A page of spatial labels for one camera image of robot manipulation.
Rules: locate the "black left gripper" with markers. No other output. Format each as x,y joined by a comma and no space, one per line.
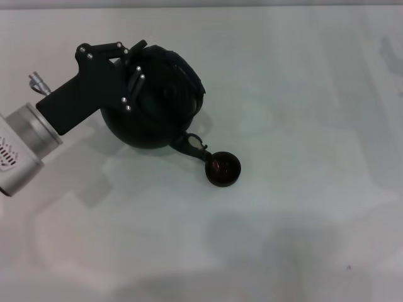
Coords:
85,91

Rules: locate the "black round teapot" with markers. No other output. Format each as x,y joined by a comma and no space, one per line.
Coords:
163,104

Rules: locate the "small dark teacup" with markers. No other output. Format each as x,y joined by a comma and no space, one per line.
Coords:
223,171

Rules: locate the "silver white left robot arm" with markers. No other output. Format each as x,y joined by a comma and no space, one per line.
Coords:
28,141

